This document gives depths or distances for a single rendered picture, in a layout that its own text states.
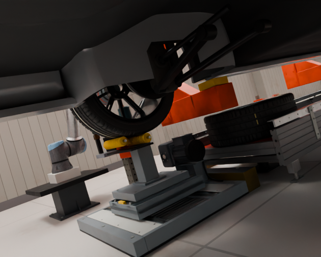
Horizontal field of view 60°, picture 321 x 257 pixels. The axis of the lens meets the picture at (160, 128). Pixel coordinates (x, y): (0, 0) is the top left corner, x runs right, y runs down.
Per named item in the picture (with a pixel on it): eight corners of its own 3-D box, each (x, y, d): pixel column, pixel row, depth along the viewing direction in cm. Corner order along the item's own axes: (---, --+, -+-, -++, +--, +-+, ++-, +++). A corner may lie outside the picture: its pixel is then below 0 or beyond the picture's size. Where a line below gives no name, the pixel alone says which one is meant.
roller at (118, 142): (122, 147, 158) (119, 136, 158) (103, 151, 182) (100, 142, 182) (131, 144, 161) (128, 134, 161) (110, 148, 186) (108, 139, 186)
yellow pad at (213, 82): (214, 86, 174) (212, 78, 174) (199, 92, 186) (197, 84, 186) (229, 82, 182) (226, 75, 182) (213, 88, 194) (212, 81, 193)
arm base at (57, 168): (49, 174, 258) (46, 163, 258) (68, 167, 271) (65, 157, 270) (56, 174, 244) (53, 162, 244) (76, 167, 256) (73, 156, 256)
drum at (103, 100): (106, 102, 180) (100, 81, 179) (94, 108, 197) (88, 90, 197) (125, 98, 188) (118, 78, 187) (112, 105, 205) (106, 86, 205)
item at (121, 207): (139, 222, 146) (134, 204, 146) (112, 214, 176) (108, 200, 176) (206, 187, 174) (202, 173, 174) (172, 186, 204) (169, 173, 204)
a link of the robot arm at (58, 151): (48, 162, 257) (44, 144, 257) (65, 157, 269) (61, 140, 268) (55, 162, 246) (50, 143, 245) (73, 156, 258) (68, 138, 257)
